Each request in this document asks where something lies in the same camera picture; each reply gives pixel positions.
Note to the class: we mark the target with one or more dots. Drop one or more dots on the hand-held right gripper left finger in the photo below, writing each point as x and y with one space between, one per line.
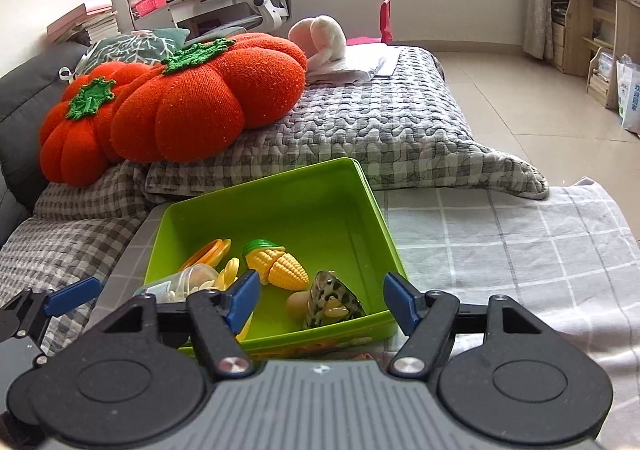
242 300

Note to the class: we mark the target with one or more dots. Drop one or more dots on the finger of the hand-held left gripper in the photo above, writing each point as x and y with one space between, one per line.
72 297

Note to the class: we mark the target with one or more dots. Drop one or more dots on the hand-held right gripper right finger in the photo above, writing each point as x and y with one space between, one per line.
400 302

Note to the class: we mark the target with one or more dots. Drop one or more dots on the clear cotton swab jar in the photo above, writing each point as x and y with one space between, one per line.
195 280

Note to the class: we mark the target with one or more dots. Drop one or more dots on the yellow toy corn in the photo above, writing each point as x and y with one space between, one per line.
285 267

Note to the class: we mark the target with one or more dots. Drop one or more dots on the orange toy slice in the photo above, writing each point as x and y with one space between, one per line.
210 252

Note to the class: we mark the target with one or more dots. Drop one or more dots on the green plastic box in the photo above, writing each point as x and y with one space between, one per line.
310 210

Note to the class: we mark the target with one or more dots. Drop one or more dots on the grey grid sheet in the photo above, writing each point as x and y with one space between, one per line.
500 250

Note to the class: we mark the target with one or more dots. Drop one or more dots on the small orange pumpkin cushion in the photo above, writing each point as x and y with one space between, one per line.
75 129

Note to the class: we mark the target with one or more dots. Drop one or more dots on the grey checked quilt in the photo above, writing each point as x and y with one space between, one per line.
375 129

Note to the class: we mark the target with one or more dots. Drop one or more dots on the grey sofa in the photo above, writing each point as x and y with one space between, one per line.
25 104

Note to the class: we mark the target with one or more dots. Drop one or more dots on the large orange pumpkin cushion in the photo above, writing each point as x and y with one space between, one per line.
210 94

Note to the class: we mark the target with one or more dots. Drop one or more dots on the white papers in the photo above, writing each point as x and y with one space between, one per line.
365 59

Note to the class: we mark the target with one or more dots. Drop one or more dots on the teal patterned pillow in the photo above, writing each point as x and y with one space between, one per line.
135 47

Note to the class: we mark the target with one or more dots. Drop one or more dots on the white pink plush toy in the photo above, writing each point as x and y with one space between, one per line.
322 39

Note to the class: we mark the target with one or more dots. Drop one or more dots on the stack of books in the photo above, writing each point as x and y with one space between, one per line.
85 22

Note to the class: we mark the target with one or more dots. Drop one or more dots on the red object on bed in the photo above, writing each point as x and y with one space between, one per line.
386 19

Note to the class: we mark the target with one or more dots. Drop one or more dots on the pink basket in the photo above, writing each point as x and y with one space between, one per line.
149 4

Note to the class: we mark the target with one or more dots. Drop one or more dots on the white paper bag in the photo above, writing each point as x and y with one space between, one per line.
630 94

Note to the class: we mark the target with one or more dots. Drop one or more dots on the wooden desk with shelves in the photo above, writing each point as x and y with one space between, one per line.
580 29

